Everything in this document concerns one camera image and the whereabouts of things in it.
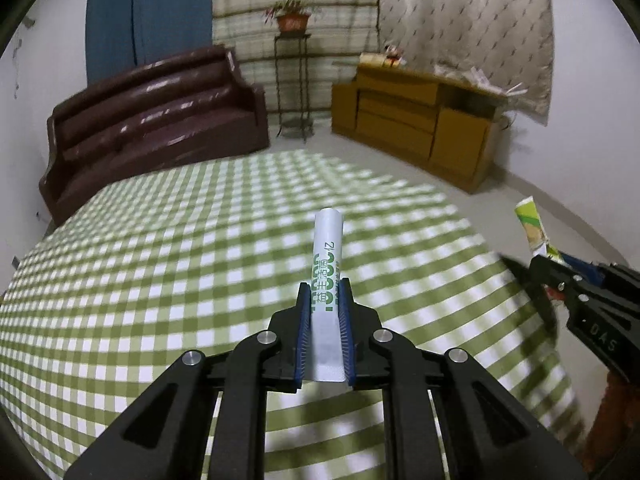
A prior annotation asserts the green yellow white wrapper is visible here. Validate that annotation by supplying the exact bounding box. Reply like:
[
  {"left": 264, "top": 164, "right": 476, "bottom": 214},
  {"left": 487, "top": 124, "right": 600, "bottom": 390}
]
[{"left": 514, "top": 196, "right": 567, "bottom": 266}]

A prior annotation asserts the white green tube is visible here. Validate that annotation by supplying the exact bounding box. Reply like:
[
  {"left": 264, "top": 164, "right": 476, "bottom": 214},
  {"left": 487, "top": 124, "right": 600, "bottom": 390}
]
[{"left": 309, "top": 208, "right": 345, "bottom": 382}]

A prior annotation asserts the black lined trash bin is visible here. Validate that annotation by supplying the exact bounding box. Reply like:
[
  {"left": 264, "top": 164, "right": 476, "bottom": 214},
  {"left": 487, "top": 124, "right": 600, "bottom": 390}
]
[{"left": 500, "top": 254, "right": 558, "bottom": 344}]

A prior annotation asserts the wooden tv cabinet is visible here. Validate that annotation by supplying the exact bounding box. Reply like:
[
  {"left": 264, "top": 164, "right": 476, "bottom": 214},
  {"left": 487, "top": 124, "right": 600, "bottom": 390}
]
[{"left": 331, "top": 64, "right": 506, "bottom": 193}]

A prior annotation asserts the green checkered tablecloth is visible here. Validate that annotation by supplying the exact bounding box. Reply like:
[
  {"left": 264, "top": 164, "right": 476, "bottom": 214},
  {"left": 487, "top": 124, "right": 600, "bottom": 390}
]
[{"left": 1, "top": 151, "right": 585, "bottom": 479}]

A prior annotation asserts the white wifi router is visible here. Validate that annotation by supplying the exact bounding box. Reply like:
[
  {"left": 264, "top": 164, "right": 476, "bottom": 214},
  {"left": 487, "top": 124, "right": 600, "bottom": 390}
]
[{"left": 462, "top": 66, "right": 528, "bottom": 98}]

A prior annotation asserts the beige diamond pattern curtain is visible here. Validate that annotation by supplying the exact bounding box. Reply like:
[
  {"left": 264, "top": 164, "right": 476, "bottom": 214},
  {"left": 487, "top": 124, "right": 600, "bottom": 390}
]
[{"left": 378, "top": 0, "right": 554, "bottom": 124}]

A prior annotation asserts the mickey mouse toy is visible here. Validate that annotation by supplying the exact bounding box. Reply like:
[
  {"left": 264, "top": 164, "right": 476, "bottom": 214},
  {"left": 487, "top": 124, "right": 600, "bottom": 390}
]
[{"left": 383, "top": 44, "right": 406, "bottom": 67}]

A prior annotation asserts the beige box on cabinet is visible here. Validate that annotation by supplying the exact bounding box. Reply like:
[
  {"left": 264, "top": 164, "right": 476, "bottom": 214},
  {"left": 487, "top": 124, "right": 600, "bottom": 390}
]
[{"left": 358, "top": 52, "right": 386, "bottom": 66}]

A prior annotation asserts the dark red leather sofa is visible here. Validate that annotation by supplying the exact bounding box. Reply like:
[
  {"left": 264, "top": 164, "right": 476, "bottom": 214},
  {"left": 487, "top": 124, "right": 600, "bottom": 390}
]
[{"left": 39, "top": 44, "right": 270, "bottom": 226}]

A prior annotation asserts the black metal plant stand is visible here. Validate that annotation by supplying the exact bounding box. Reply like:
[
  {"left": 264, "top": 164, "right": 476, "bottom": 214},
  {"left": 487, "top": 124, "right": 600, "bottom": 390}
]
[{"left": 273, "top": 32, "right": 314, "bottom": 143}]

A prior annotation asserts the striped green curtain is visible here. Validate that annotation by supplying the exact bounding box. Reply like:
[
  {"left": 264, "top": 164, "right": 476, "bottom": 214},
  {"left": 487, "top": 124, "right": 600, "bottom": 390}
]
[{"left": 213, "top": 0, "right": 378, "bottom": 114}]

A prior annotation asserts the potted plant orange pot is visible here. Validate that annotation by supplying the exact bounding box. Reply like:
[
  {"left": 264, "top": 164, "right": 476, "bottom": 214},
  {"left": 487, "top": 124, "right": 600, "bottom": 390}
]
[{"left": 264, "top": 0, "right": 319, "bottom": 35}]

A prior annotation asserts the blue curtain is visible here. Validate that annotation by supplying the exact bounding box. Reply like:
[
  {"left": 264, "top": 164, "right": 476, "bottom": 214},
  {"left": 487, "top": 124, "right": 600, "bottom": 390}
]
[{"left": 85, "top": 0, "right": 213, "bottom": 84}]

